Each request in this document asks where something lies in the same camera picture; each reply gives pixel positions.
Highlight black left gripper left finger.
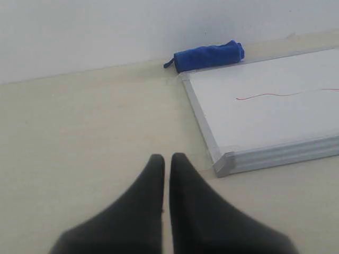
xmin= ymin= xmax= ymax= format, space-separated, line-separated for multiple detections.
xmin=50 ymin=155 xmax=165 ymax=253

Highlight blue cloth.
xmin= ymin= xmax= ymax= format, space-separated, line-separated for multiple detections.
xmin=163 ymin=40 xmax=245 ymax=73

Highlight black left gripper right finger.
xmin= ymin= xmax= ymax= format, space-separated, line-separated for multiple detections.
xmin=169 ymin=153 xmax=298 ymax=253

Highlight white board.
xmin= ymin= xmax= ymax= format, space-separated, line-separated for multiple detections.
xmin=182 ymin=48 xmax=338 ymax=177

